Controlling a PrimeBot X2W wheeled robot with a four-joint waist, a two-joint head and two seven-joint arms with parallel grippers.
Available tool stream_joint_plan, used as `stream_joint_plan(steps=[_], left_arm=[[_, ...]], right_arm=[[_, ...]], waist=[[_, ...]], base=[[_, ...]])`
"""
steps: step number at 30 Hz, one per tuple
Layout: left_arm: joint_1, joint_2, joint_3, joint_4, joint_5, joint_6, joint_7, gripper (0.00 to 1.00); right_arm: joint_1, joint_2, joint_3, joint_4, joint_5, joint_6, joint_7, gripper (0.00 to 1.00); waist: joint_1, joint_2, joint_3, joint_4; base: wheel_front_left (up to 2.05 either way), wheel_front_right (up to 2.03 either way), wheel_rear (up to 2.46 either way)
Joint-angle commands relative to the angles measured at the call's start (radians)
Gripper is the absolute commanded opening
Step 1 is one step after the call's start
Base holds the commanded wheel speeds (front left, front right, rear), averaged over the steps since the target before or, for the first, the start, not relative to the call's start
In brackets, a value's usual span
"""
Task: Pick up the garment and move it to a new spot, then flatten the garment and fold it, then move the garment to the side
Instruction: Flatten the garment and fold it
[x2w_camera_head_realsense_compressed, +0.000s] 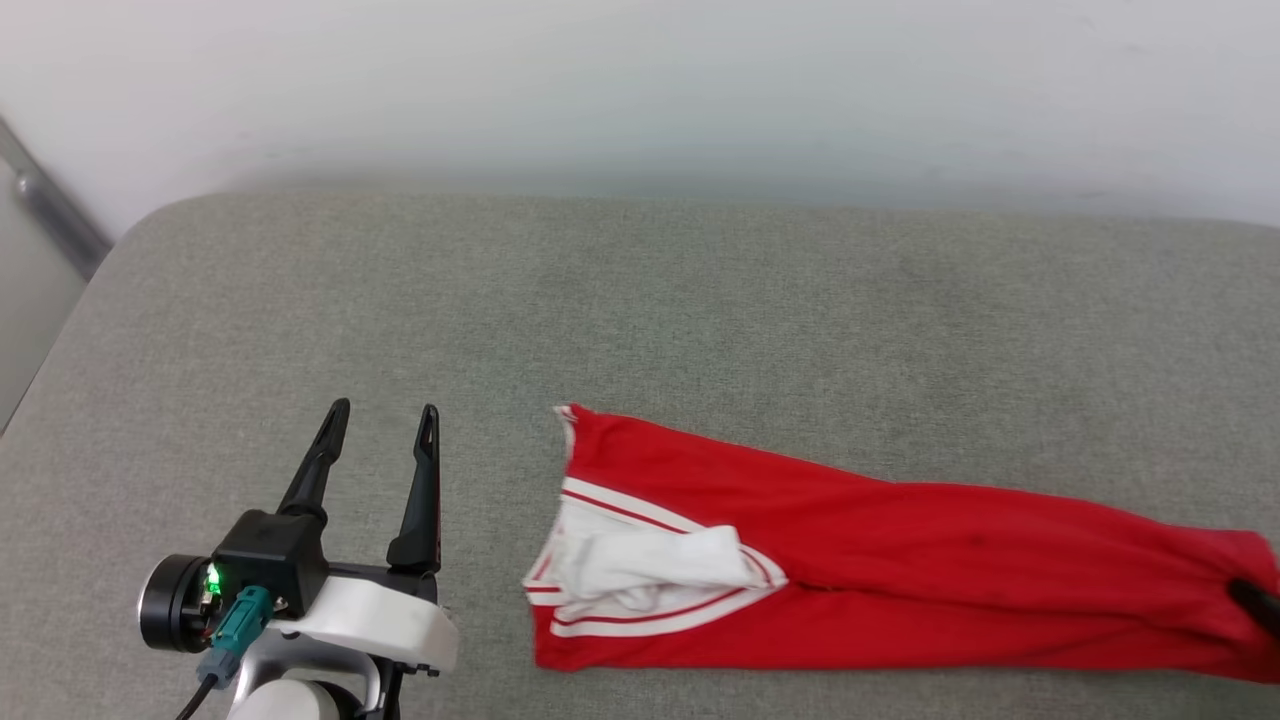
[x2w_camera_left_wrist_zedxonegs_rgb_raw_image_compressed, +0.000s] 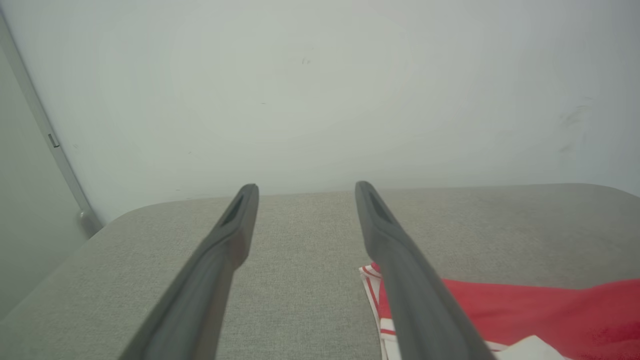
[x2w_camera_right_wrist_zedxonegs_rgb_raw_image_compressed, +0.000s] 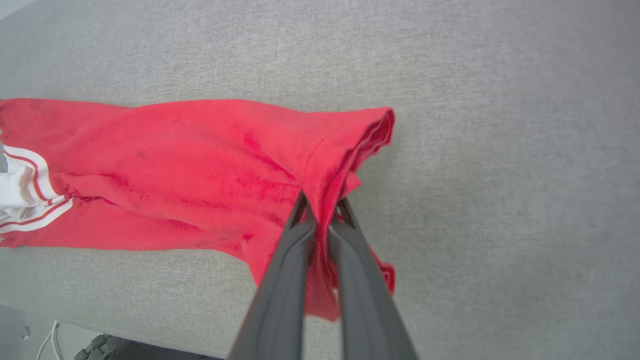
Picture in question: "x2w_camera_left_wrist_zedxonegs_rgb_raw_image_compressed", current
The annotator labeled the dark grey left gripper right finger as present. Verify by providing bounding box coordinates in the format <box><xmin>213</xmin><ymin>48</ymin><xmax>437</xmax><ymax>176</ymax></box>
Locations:
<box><xmin>355</xmin><ymin>181</ymin><xmax>496</xmax><ymax>360</ymax></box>

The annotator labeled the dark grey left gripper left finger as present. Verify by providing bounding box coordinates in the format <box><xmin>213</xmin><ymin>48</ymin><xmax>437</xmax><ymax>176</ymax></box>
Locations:
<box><xmin>120</xmin><ymin>183</ymin><xmax>260</xmax><ymax>360</ymax></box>

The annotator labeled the red and white basketball jersey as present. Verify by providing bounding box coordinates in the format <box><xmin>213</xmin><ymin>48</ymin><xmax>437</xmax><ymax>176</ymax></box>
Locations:
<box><xmin>359</xmin><ymin>262</ymin><xmax>640</xmax><ymax>360</ymax></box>

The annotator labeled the grey metal frame post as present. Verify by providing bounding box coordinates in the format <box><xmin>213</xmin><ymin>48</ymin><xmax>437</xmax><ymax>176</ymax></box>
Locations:
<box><xmin>0</xmin><ymin>12</ymin><xmax>104</xmax><ymax>239</ymax></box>

